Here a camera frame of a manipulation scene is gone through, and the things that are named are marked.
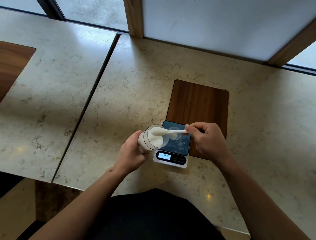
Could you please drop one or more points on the person's left hand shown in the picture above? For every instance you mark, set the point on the person's left hand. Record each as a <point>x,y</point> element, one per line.
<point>130,155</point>

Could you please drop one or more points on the person's right hand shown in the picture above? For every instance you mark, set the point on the person's right hand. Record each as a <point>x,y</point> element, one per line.
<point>209,141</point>

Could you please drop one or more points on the glass jar with blue base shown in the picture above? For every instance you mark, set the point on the glass jar with blue base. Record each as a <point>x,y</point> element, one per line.
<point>143,146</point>

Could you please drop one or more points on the white plastic spoon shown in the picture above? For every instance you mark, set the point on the white plastic spoon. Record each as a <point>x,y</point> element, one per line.
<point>177,131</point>

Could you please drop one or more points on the person's left forearm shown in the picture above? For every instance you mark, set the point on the person's left forearm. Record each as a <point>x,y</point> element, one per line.
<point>81,210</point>

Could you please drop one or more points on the person's right forearm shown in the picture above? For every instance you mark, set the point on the person's right forearm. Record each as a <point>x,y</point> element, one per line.
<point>259,205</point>

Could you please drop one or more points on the person's black clothing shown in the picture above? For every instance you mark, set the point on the person's black clothing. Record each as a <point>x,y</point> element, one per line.
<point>153,215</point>

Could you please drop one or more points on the white digital kitchen scale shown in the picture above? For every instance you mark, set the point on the white digital kitchen scale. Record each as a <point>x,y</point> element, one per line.
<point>182,146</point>

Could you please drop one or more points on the dark wooden inlay board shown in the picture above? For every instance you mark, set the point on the dark wooden inlay board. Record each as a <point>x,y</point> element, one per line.
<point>197,101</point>
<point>12,64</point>

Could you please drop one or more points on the wooden pillar trim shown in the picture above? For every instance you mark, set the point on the wooden pillar trim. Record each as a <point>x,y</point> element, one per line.
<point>134,17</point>
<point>293,49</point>

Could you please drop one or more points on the black window frame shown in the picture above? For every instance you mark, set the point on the black window frame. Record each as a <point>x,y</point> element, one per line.
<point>53,10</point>
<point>301,70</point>

